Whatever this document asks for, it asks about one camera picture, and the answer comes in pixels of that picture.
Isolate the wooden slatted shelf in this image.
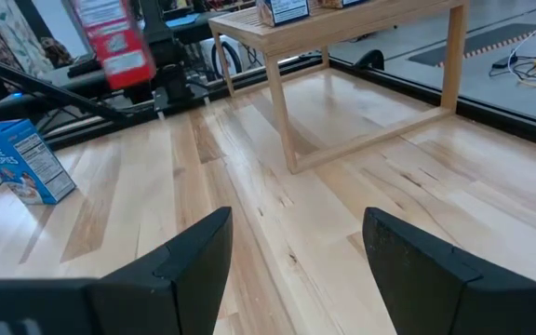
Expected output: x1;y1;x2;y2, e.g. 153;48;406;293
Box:
208;0;470;176

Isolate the blue sheet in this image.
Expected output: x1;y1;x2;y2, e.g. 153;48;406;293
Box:
165;12;213;29

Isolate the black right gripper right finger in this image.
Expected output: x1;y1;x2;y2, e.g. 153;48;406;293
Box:
363;208;536;335

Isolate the red Froot Loops cereal box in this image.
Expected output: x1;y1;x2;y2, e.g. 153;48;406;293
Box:
70;0;157;91

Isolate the black power adapter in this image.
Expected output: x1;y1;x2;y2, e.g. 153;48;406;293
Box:
490;54;519;70

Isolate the black curved hose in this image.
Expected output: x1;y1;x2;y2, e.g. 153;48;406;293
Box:
354;48;385;72

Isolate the light blue Rice Krispies box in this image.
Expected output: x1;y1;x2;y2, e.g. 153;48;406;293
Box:
0;118;77;206

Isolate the blue Frosted Flakes cereal box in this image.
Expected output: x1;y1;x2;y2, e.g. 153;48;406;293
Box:
256;0;312;28
317;0;372;10

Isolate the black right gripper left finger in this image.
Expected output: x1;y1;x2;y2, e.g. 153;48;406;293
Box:
0;207;235;335

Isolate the patterned fabric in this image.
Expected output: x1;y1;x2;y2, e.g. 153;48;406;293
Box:
0;0;76;71

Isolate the black hazard-striped floor mat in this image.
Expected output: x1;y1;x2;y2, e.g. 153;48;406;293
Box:
407;22;536;69

